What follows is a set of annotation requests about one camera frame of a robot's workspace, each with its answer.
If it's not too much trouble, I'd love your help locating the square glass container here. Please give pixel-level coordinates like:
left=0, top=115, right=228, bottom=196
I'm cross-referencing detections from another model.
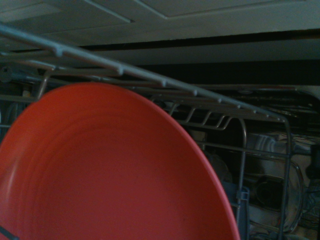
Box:
left=248, top=171, right=305, bottom=235

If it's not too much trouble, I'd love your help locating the white cabinet with drawers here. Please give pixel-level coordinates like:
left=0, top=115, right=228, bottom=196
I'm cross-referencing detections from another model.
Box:
left=0, top=0, right=320, bottom=52

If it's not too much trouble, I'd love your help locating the red round plate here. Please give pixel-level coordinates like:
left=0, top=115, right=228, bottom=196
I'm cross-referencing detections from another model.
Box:
left=0, top=82, right=241, bottom=240

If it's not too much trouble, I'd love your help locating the grey wire dishwasher rack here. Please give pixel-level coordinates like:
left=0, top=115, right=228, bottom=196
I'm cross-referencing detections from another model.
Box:
left=0, top=21, right=320, bottom=240

